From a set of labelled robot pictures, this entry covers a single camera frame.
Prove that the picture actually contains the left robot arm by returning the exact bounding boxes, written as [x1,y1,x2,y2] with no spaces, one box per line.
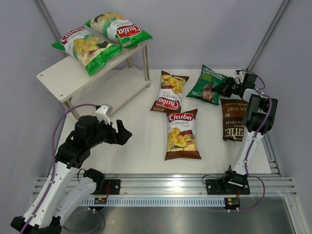
[10,116,132,234]

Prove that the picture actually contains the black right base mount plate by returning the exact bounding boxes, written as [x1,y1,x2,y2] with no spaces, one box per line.
[204,179,251,195]

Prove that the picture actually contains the green Chuba chips bag small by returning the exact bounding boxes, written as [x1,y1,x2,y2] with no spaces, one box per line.
[52,26,122,76]

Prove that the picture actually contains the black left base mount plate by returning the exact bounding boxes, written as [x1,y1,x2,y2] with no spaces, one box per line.
[93,179,121,195]

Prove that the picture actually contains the green Real hand cooked bag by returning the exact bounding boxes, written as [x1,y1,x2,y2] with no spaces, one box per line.
[186,64,229,105]

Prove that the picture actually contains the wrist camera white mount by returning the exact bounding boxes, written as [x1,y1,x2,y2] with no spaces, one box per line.
[95,104,113,125]
[234,70,246,80]

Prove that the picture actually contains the brown Kettle sea salt bag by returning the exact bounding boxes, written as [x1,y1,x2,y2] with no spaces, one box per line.
[220,98,248,141]

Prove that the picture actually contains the brown Chuba bag upside down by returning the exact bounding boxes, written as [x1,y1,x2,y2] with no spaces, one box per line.
[151,71,189,113]

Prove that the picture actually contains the brown Chuba barbecue chips bag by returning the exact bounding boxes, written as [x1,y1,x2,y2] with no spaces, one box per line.
[165,109,201,160]

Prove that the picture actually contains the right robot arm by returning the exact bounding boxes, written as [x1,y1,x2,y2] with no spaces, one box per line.
[205,70,278,195]

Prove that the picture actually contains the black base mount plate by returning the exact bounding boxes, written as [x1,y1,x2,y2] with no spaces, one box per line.
[93,179,121,195]
[204,179,251,195]

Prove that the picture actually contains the left aluminium frame post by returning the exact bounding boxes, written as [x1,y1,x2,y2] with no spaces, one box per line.
[35,0,61,41]

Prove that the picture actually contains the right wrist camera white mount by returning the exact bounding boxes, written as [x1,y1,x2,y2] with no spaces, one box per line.
[234,70,246,80]

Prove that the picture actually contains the right aluminium frame post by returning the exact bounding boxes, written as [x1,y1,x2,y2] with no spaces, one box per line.
[246,0,292,71]

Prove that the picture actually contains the aluminium frame post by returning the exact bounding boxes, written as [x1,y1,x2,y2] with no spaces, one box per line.
[35,0,61,41]
[246,0,292,71]

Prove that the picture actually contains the white slotted cable duct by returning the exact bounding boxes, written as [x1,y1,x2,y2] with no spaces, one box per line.
[81,197,225,207]

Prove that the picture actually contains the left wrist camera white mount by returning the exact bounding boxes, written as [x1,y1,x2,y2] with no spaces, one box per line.
[95,104,113,125]

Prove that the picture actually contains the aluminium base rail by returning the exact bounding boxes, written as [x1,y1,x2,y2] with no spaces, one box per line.
[33,173,297,197]

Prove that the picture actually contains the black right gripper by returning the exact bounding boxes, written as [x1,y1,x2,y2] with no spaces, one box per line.
[211,77,243,98]

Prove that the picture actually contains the white two-tier wooden shelf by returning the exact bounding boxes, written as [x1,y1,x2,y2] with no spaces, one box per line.
[37,41,151,111]

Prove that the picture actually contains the green Chuba chips bag large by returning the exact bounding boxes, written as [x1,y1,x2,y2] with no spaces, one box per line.
[85,13,153,49]

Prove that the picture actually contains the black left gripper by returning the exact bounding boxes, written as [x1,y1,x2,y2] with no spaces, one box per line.
[88,116,132,148]

